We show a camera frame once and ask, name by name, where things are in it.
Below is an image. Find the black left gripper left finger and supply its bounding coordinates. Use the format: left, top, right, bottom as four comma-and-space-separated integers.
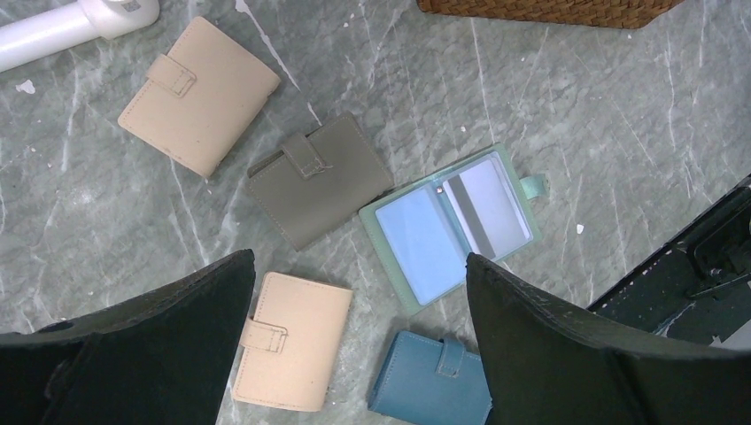
1, 249, 256, 424

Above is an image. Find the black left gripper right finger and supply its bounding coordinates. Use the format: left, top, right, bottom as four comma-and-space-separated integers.
466, 253, 750, 424

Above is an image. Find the green card holder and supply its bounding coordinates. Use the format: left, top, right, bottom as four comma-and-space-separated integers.
359, 143, 549, 315

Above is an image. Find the grey credit card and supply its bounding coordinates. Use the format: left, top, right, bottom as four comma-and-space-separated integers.
442, 154, 533, 260

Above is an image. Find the blue card holder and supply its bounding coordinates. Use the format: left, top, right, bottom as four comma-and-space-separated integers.
368, 330, 492, 424

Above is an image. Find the beige card holder near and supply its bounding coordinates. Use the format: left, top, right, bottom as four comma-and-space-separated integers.
231, 272, 353, 412

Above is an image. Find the beige card holder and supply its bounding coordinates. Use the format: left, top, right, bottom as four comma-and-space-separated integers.
118, 17, 281, 178
231, 272, 353, 412

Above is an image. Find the grey card holder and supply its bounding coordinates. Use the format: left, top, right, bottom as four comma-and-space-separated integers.
247, 112, 394, 251

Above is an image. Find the beige card holder far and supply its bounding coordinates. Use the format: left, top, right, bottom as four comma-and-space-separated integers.
118, 17, 281, 178

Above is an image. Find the brown woven divided basket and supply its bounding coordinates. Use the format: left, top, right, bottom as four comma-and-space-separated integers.
416, 0, 682, 29

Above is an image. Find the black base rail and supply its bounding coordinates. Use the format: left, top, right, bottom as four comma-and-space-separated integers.
588, 177, 750, 351

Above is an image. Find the white PVC pipe frame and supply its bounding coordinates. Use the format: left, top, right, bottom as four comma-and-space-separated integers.
1, 0, 160, 72

